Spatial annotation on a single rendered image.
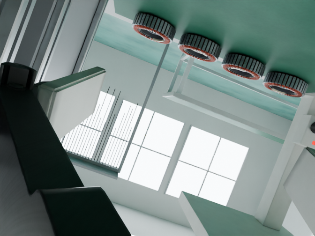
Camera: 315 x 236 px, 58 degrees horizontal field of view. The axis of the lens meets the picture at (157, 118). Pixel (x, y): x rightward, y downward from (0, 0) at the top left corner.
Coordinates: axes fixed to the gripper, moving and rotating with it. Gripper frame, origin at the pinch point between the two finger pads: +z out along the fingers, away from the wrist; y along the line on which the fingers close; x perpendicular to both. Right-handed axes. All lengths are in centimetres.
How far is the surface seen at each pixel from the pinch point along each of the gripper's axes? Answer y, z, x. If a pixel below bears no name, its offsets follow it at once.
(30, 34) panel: -20.8, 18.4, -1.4
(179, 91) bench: 8, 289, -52
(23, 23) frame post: -19.5, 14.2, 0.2
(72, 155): -89, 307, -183
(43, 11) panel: -20.4, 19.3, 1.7
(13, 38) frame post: -19.4, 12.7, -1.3
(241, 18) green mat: 5.1, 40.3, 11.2
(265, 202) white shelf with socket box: 38, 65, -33
